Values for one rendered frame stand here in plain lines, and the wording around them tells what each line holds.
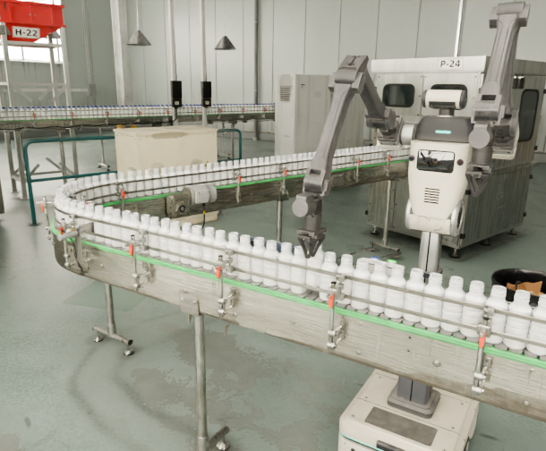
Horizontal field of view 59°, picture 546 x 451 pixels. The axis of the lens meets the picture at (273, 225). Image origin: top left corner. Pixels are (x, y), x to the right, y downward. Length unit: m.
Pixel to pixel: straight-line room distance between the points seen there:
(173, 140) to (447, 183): 4.29
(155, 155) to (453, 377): 4.73
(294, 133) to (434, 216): 5.75
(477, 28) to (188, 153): 9.33
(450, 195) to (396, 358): 0.74
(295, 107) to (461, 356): 6.43
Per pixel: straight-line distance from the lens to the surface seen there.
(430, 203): 2.09
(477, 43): 13.67
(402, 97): 5.52
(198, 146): 6.09
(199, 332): 2.11
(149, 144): 5.77
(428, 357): 1.61
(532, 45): 13.51
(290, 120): 7.75
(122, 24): 12.52
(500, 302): 1.52
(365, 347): 1.66
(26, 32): 8.24
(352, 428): 2.38
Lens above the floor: 1.71
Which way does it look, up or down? 16 degrees down
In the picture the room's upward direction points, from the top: 1 degrees clockwise
